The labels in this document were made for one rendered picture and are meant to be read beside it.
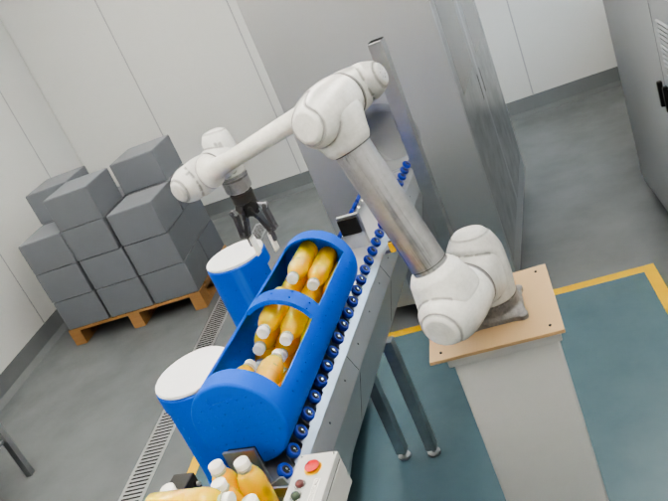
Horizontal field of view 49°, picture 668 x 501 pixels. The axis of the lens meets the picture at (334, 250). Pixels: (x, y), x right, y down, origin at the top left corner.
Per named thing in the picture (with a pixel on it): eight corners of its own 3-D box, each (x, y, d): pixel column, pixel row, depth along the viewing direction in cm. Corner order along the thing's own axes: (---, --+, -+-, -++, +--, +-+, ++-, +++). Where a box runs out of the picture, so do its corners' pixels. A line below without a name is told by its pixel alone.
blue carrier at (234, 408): (372, 280, 269) (333, 218, 259) (308, 450, 195) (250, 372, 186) (309, 304, 281) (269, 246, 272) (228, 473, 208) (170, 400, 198)
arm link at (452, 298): (507, 301, 197) (481, 352, 181) (459, 316, 208) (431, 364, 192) (351, 59, 180) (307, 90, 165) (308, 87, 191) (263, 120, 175)
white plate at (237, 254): (239, 269, 311) (240, 271, 311) (273, 236, 330) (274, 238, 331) (194, 272, 328) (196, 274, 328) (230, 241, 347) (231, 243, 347)
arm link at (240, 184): (226, 172, 236) (233, 188, 239) (215, 184, 229) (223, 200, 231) (250, 165, 233) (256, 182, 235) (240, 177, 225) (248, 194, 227)
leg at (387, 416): (412, 450, 327) (363, 340, 303) (410, 460, 322) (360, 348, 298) (400, 452, 329) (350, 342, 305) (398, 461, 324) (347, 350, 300)
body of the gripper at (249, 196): (254, 182, 234) (266, 207, 238) (233, 188, 238) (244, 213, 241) (247, 192, 228) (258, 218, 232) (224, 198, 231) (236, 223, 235)
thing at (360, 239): (371, 243, 311) (358, 211, 305) (369, 247, 307) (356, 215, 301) (349, 248, 314) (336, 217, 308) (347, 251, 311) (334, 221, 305)
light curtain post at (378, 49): (504, 375, 349) (384, 36, 283) (503, 383, 344) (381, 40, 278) (491, 377, 351) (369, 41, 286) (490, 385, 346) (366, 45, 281)
